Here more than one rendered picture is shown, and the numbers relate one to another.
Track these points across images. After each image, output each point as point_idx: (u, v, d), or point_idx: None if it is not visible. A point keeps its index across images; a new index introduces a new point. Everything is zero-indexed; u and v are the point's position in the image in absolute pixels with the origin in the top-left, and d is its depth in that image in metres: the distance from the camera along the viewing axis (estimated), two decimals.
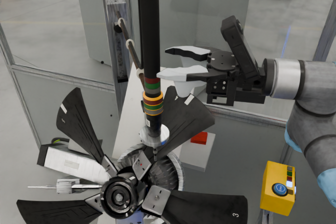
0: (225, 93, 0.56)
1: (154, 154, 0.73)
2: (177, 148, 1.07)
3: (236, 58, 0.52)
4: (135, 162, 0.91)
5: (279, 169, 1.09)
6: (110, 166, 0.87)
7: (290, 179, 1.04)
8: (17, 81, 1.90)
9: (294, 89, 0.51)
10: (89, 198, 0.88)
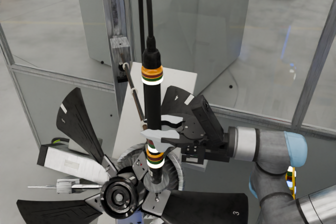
0: (197, 153, 0.68)
1: (157, 193, 0.84)
2: (177, 148, 1.07)
3: (204, 129, 0.63)
4: (135, 162, 0.91)
5: None
6: (110, 166, 0.87)
7: (290, 179, 1.04)
8: (17, 81, 1.90)
9: (250, 155, 0.63)
10: (89, 198, 0.88)
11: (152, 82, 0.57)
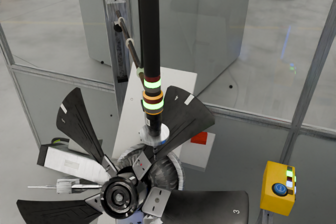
0: None
1: (156, 153, 0.73)
2: (177, 148, 1.07)
3: None
4: (135, 162, 0.91)
5: (279, 169, 1.09)
6: (110, 166, 0.87)
7: (290, 179, 1.04)
8: (17, 81, 1.90)
9: None
10: (89, 198, 0.88)
11: None
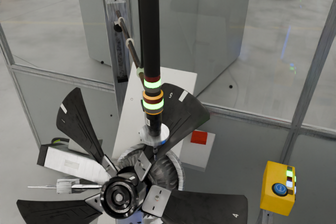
0: None
1: (156, 153, 0.73)
2: (177, 148, 1.07)
3: None
4: (157, 187, 0.88)
5: (279, 169, 1.09)
6: (144, 172, 0.85)
7: (290, 179, 1.04)
8: (17, 81, 1.90)
9: None
10: (108, 159, 0.87)
11: None
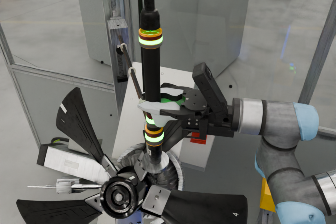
0: (199, 128, 0.63)
1: (157, 178, 0.79)
2: (177, 148, 1.07)
3: (206, 100, 0.58)
4: (157, 187, 0.88)
5: None
6: (144, 172, 0.85)
7: None
8: (17, 81, 1.90)
9: (257, 127, 0.58)
10: (108, 159, 0.87)
11: (151, 45, 0.53)
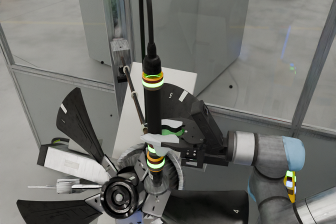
0: (196, 157, 0.69)
1: (157, 196, 0.84)
2: None
3: (203, 134, 0.64)
4: None
5: None
6: (144, 172, 0.85)
7: (290, 179, 1.04)
8: (17, 81, 1.90)
9: (249, 159, 0.64)
10: (108, 159, 0.87)
11: (153, 87, 0.58)
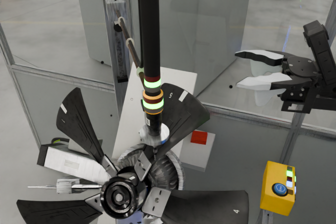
0: (301, 100, 0.55)
1: (155, 154, 0.73)
2: (177, 148, 1.07)
3: (320, 64, 0.50)
4: (157, 189, 0.89)
5: (279, 169, 1.09)
6: (144, 172, 0.85)
7: (290, 179, 1.04)
8: (17, 81, 1.90)
9: None
10: (108, 159, 0.87)
11: None
